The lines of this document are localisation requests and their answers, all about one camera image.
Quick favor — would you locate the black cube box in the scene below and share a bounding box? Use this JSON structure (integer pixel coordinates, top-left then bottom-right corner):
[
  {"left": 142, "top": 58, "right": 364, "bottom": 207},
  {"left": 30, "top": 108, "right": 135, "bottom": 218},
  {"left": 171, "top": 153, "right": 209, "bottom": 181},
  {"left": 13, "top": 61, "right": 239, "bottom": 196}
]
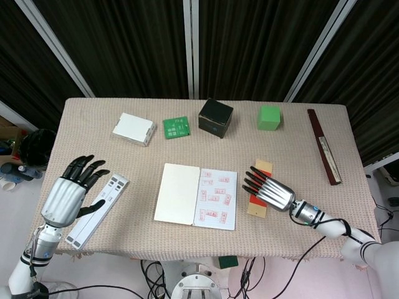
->
[{"left": 198, "top": 98, "right": 234, "bottom": 140}]

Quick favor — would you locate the green card packet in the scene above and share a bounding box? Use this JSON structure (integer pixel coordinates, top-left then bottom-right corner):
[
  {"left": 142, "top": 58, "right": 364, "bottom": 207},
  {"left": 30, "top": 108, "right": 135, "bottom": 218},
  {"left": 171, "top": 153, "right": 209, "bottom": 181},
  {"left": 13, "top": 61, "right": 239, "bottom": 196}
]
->
[{"left": 162, "top": 116, "right": 192, "bottom": 140}]

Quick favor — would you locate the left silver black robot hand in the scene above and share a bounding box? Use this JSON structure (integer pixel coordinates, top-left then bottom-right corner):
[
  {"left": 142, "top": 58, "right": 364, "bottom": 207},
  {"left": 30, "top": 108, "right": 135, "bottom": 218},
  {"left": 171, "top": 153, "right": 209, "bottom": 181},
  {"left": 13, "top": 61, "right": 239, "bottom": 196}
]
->
[{"left": 40, "top": 154, "right": 112, "bottom": 227}]

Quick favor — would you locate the dark red long case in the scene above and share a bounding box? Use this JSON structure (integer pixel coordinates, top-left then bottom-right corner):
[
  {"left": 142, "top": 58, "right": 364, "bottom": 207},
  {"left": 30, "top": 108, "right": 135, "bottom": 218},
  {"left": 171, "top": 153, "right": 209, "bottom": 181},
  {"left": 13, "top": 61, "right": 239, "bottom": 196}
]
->
[{"left": 307, "top": 108, "right": 343, "bottom": 186}]

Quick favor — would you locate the brown cardboard box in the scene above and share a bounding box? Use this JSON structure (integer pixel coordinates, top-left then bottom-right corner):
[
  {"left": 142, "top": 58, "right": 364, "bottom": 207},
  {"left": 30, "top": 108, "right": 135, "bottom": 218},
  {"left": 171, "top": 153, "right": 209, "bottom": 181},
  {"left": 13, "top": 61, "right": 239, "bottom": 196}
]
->
[{"left": 0, "top": 115, "right": 25, "bottom": 166}]

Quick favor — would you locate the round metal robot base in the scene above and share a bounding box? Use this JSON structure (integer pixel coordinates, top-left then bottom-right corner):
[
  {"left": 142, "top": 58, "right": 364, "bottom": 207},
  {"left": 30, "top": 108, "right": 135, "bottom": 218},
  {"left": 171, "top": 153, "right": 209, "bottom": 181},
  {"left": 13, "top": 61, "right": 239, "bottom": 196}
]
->
[{"left": 170, "top": 260, "right": 223, "bottom": 299}]

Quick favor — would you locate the blue plastic bottle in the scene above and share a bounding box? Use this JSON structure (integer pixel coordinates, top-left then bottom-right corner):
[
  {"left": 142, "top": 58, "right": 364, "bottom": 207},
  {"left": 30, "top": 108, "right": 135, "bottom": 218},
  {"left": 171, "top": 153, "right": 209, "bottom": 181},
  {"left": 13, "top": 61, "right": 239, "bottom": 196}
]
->
[{"left": 0, "top": 163, "right": 44, "bottom": 184}]

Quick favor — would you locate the long black floor cable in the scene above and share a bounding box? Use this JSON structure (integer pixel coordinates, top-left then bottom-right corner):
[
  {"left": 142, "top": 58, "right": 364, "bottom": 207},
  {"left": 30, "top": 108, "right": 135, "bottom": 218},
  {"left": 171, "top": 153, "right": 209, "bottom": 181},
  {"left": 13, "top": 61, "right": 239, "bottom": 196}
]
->
[{"left": 40, "top": 285, "right": 147, "bottom": 299}]

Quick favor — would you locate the black floor cable bundle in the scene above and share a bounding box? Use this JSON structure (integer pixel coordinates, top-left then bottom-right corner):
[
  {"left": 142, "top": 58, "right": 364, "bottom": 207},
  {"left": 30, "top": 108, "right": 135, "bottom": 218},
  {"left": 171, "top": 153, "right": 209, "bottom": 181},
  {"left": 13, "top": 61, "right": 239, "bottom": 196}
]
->
[
  {"left": 227, "top": 257, "right": 266, "bottom": 299},
  {"left": 140, "top": 259, "right": 172, "bottom": 299}
]

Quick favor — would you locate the yellow cover notebook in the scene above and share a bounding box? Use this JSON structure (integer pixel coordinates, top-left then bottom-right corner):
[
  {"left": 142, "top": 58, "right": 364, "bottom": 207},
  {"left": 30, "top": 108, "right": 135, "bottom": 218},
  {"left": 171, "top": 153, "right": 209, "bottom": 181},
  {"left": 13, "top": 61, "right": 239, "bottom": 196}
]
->
[{"left": 153, "top": 163, "right": 238, "bottom": 232}]

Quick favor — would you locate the red tan card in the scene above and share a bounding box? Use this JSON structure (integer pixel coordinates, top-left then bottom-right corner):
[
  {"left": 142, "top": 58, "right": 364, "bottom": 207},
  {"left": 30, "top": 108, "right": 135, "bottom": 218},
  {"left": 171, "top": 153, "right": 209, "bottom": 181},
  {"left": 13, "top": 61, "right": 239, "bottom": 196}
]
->
[{"left": 246, "top": 158, "right": 274, "bottom": 217}]

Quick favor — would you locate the white long remote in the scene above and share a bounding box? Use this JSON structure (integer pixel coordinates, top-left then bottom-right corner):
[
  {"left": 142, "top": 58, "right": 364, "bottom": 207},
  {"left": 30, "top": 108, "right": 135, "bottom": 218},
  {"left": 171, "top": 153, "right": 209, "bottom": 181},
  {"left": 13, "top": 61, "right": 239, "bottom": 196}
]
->
[{"left": 64, "top": 173, "right": 130, "bottom": 249}]

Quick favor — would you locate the green cube block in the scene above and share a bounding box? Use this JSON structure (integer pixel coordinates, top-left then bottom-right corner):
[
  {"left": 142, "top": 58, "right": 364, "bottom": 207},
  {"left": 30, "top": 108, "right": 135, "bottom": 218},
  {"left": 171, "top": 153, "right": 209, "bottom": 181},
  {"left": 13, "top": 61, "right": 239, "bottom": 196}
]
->
[{"left": 256, "top": 105, "right": 282, "bottom": 131}]

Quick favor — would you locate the white slanted frame post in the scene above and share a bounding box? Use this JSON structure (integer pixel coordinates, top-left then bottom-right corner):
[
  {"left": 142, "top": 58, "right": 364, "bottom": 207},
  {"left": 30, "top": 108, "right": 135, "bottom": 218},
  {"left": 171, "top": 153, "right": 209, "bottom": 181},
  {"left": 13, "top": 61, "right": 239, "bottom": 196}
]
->
[
  {"left": 283, "top": 0, "right": 358, "bottom": 103},
  {"left": 14, "top": 0, "right": 96, "bottom": 98}
]

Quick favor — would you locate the white upright frame post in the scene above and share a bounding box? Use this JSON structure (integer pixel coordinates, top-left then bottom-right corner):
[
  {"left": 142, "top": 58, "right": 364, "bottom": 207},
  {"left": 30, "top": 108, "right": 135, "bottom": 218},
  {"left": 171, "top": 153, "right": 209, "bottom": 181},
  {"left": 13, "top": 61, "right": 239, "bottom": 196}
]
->
[{"left": 183, "top": 0, "right": 200, "bottom": 100}]

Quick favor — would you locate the beige waffle tablecloth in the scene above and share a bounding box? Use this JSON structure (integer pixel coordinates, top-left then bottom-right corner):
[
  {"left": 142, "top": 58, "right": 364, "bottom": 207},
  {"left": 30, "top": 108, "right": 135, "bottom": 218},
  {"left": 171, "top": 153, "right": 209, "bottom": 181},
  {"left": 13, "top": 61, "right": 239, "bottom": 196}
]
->
[{"left": 37, "top": 98, "right": 383, "bottom": 261}]

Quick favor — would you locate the dark pleated curtain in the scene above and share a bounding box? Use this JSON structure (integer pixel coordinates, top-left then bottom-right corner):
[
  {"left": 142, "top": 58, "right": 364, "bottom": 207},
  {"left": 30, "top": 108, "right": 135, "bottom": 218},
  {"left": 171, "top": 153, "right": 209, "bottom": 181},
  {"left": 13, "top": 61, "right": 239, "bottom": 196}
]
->
[
  {"left": 198, "top": 0, "right": 340, "bottom": 102},
  {"left": 32, "top": 0, "right": 191, "bottom": 99},
  {"left": 0, "top": 0, "right": 88, "bottom": 131},
  {"left": 294, "top": 0, "right": 399, "bottom": 168}
]

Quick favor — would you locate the white cardboard box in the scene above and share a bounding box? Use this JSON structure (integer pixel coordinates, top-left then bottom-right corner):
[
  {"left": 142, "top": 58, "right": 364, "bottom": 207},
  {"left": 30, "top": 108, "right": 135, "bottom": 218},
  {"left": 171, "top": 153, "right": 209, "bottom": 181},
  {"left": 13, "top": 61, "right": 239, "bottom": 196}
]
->
[{"left": 112, "top": 112, "right": 156, "bottom": 147}]

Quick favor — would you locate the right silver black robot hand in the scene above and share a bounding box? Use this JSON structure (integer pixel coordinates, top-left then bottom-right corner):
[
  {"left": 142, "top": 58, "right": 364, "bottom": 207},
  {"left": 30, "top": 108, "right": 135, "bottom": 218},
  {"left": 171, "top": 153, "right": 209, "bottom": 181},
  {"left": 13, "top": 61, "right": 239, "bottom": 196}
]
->
[{"left": 241, "top": 166, "right": 296, "bottom": 213}]

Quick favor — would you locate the black round bin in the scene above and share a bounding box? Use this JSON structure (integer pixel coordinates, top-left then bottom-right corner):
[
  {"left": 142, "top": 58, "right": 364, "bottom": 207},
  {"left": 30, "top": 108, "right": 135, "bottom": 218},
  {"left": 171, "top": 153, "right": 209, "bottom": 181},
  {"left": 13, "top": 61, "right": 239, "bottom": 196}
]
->
[{"left": 19, "top": 129, "right": 57, "bottom": 171}]

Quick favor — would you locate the dark green small block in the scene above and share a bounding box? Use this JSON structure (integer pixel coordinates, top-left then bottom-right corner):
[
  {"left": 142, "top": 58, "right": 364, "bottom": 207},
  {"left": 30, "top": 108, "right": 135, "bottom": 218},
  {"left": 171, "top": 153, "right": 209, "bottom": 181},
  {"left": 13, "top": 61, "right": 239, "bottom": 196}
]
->
[{"left": 218, "top": 255, "right": 239, "bottom": 270}]

